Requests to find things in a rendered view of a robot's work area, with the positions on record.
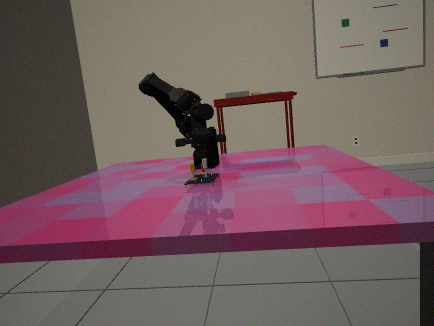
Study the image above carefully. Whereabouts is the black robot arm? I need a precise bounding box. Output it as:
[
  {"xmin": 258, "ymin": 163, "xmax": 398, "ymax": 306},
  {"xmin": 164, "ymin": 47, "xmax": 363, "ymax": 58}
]
[{"xmin": 139, "ymin": 72, "xmax": 215, "ymax": 142}]

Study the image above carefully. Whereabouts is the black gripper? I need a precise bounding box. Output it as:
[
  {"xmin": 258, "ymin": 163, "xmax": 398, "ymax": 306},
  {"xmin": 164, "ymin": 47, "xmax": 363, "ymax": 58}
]
[{"xmin": 175, "ymin": 121, "xmax": 226, "ymax": 162}]

